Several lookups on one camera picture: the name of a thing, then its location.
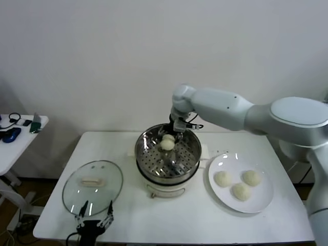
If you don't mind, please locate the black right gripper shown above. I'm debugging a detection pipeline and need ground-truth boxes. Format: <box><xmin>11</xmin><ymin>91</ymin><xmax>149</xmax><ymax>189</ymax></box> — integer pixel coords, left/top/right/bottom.
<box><xmin>156</xmin><ymin>112</ymin><xmax>186</xmax><ymax>146</ymax></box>

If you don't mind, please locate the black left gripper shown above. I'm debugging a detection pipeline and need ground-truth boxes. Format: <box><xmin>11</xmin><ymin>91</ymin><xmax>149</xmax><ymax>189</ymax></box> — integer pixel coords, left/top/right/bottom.
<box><xmin>74</xmin><ymin>199</ymin><xmax>115</xmax><ymax>246</ymax></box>

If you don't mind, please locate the white steamed baozi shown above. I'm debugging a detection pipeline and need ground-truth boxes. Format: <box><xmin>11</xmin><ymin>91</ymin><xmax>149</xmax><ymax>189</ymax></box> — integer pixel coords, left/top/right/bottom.
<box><xmin>160</xmin><ymin>134</ymin><xmax>176</xmax><ymax>151</ymax></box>
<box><xmin>214</xmin><ymin>171</ymin><xmax>233</xmax><ymax>187</ymax></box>
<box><xmin>232</xmin><ymin>182</ymin><xmax>252</xmax><ymax>201</ymax></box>
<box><xmin>242</xmin><ymin>170</ymin><xmax>262</xmax><ymax>186</ymax></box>

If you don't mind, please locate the round glass pot lid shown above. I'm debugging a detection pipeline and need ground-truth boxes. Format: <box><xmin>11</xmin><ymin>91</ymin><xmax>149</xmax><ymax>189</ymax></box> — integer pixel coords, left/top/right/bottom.
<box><xmin>61</xmin><ymin>160</ymin><xmax>124</xmax><ymax>218</ymax></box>

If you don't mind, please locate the stainless steel steamer basket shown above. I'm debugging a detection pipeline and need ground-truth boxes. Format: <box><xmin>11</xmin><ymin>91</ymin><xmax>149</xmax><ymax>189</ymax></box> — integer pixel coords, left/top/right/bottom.
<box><xmin>127</xmin><ymin>124</ymin><xmax>210</xmax><ymax>180</ymax></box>

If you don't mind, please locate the white electric cooking pot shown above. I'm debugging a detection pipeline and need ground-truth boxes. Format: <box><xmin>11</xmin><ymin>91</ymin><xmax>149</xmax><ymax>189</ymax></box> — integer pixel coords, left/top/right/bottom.
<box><xmin>136</xmin><ymin>158</ymin><xmax>207</xmax><ymax>199</ymax></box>

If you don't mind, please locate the dark floor power strip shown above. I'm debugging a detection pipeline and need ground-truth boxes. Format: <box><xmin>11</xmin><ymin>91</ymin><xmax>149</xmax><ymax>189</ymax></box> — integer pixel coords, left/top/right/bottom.
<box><xmin>15</xmin><ymin>216</ymin><xmax>39</xmax><ymax>233</ymax></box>

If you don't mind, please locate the large white round plate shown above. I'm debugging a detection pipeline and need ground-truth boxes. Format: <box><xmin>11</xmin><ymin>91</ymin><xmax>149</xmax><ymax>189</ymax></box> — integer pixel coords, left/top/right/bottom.
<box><xmin>208</xmin><ymin>153</ymin><xmax>274</xmax><ymax>214</ymax></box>

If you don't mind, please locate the white side table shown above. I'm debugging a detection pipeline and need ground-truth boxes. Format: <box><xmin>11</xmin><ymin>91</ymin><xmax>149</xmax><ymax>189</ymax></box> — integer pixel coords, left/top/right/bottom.
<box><xmin>0</xmin><ymin>115</ymin><xmax>49</xmax><ymax>231</ymax></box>

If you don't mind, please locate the blue computer mouse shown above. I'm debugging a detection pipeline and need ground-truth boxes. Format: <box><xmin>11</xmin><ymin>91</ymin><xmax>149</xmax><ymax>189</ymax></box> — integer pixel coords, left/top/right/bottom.
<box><xmin>2</xmin><ymin>128</ymin><xmax>22</xmax><ymax>144</ymax></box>

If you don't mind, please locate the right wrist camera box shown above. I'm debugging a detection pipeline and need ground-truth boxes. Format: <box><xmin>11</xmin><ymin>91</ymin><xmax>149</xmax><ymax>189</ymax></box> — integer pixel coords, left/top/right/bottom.
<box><xmin>173</xmin><ymin>118</ymin><xmax>187</xmax><ymax>132</ymax></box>

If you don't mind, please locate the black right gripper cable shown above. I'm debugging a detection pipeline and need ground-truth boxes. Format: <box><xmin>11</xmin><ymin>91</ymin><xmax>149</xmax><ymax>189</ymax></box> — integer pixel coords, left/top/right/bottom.
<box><xmin>184</xmin><ymin>112</ymin><xmax>204</xmax><ymax>130</ymax></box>

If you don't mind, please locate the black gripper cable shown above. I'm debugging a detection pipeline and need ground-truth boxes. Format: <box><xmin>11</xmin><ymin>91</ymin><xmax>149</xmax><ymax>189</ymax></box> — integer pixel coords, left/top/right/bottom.
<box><xmin>184</xmin><ymin>112</ymin><xmax>204</xmax><ymax>130</ymax></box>
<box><xmin>66</xmin><ymin>232</ymin><xmax>80</xmax><ymax>246</ymax></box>

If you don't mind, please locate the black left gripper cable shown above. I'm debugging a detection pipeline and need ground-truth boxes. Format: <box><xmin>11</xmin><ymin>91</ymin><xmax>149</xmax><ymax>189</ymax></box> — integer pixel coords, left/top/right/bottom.
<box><xmin>66</xmin><ymin>232</ymin><xmax>80</xmax><ymax>246</ymax></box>

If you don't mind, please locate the black headphone cable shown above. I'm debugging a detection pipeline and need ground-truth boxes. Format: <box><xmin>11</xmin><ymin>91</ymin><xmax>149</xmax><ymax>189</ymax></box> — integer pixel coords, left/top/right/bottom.
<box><xmin>0</xmin><ymin>113</ymin><xmax>22</xmax><ymax>130</ymax></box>

